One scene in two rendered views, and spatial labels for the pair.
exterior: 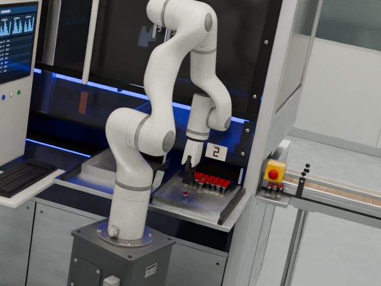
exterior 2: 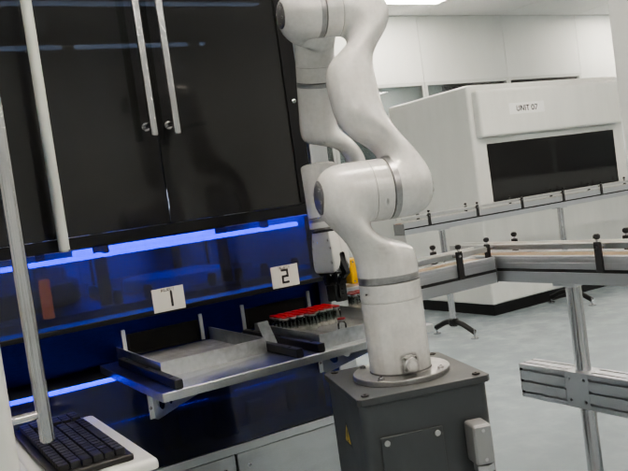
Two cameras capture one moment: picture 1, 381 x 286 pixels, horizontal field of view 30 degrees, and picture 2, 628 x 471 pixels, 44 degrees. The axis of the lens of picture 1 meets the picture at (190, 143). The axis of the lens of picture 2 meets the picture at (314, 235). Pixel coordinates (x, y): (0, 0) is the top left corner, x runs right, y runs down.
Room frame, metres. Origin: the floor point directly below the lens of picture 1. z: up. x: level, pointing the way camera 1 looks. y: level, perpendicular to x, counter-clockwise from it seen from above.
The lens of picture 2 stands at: (1.17, 1.30, 1.23)
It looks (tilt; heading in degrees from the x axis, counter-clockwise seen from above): 3 degrees down; 316
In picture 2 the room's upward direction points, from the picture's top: 8 degrees counter-clockwise
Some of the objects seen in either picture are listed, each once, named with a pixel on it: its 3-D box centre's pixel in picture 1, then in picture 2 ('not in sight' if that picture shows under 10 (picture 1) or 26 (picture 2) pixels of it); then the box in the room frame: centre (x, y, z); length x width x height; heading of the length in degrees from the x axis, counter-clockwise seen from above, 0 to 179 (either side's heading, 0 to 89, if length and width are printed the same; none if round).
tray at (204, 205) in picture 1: (198, 194); (329, 324); (2.60, -0.07, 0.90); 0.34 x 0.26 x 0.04; 166
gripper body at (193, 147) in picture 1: (194, 150); (330, 249); (2.51, -0.02, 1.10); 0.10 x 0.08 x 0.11; 166
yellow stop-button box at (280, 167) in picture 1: (275, 171); (355, 269); (2.76, -0.36, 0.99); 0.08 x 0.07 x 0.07; 167
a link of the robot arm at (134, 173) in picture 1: (130, 146); (364, 222); (2.19, 0.19, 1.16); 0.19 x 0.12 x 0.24; 62
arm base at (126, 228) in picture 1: (128, 210); (394, 327); (2.18, 0.16, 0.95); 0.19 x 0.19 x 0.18
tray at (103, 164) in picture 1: (127, 164); (188, 349); (2.78, 0.24, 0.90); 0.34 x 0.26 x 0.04; 167
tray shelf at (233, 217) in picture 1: (159, 186); (264, 348); (2.68, 0.09, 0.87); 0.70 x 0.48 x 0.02; 77
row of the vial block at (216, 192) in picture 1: (204, 185); (311, 320); (2.68, -0.09, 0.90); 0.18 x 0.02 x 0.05; 76
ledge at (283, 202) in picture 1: (274, 197); not in sight; (2.80, -0.39, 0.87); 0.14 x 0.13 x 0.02; 167
